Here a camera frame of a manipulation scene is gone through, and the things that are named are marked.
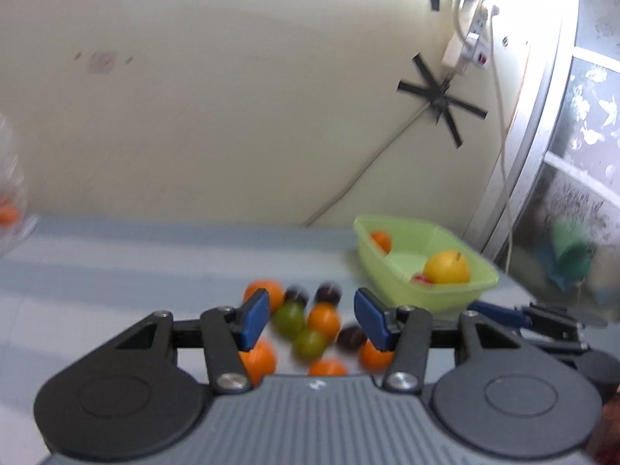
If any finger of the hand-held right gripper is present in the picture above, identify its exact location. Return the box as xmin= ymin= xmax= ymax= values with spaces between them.
xmin=520 ymin=336 xmax=591 ymax=355
xmin=469 ymin=300 xmax=582 ymax=339

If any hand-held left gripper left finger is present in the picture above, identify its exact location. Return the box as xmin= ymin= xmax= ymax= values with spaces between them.
xmin=114 ymin=289 xmax=270 ymax=394

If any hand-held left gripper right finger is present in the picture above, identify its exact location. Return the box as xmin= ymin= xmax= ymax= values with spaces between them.
xmin=354 ymin=288 xmax=521 ymax=394

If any dark purple plum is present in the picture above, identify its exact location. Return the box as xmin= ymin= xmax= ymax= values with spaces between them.
xmin=315 ymin=281 xmax=344 ymax=307
xmin=336 ymin=325 xmax=367 ymax=352
xmin=284 ymin=285 xmax=311 ymax=308

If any green plum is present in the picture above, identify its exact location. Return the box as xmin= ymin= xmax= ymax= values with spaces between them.
xmin=272 ymin=300 xmax=307 ymax=340
xmin=292 ymin=328 xmax=327 ymax=360

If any light green plastic basket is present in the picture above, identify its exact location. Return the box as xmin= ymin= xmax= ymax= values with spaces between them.
xmin=353 ymin=214 xmax=499 ymax=312

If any yellow pear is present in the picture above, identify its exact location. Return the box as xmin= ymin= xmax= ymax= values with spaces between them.
xmin=423 ymin=250 xmax=472 ymax=285

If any green cup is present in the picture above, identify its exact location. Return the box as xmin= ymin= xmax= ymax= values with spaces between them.
xmin=545 ymin=218 xmax=596 ymax=289

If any blue striped sheet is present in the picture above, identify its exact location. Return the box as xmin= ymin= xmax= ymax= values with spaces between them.
xmin=0 ymin=214 xmax=541 ymax=388

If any black tape cross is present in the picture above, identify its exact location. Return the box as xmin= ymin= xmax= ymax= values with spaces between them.
xmin=397 ymin=53 xmax=487 ymax=148

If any white plug adapter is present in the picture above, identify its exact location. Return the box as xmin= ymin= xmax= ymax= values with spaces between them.
xmin=467 ymin=31 xmax=490 ymax=67

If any white power strip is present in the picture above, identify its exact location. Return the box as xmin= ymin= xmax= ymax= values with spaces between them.
xmin=442 ymin=0 xmax=499 ymax=71

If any clear plastic bag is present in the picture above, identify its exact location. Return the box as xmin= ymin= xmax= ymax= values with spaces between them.
xmin=0 ymin=111 xmax=38 ymax=255

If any white cable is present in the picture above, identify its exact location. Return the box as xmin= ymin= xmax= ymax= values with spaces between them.
xmin=484 ymin=5 xmax=517 ymax=274

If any grey cable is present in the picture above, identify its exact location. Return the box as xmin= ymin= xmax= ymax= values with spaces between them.
xmin=304 ymin=99 xmax=441 ymax=227

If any white window frame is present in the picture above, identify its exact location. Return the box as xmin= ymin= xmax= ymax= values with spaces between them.
xmin=465 ymin=0 xmax=620 ymax=272

